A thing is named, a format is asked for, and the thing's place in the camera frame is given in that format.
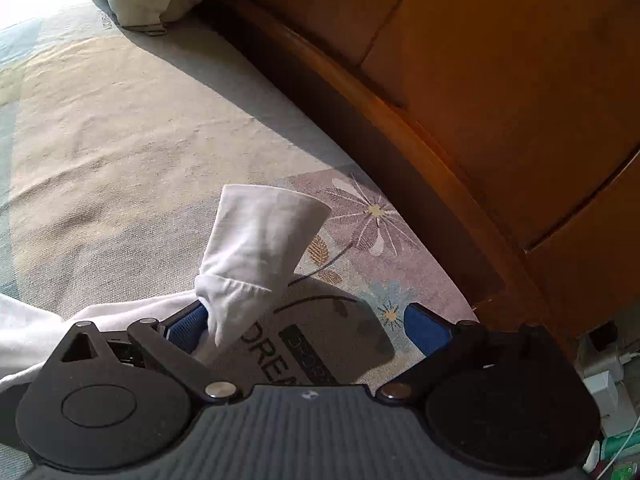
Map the wooden bed headboard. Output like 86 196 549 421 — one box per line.
200 0 640 356

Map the green packet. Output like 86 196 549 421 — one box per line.
600 435 640 480

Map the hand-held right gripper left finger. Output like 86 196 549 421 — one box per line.
57 305 244 404

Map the white charger cube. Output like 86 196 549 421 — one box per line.
584 371 621 416

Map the white socket adapter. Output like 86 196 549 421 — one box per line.
575 322 633 377

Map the white printed T-shirt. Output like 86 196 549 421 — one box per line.
0 184 332 396

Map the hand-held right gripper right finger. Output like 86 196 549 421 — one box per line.
375 302 569 406

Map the patchwork bed sheet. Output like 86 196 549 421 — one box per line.
0 0 481 391

